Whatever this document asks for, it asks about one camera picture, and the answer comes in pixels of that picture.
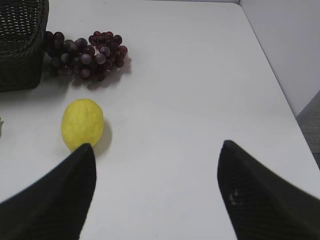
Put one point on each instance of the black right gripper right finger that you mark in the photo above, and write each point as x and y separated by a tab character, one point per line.
262	205

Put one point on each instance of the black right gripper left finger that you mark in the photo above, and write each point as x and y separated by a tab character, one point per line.
56	206

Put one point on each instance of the dark woven wicker basket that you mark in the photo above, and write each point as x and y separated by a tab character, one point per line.
22	29

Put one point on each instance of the yellow lemon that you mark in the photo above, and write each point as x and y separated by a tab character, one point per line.
82	123

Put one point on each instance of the purple grape bunch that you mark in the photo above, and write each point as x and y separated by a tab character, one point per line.
88	59

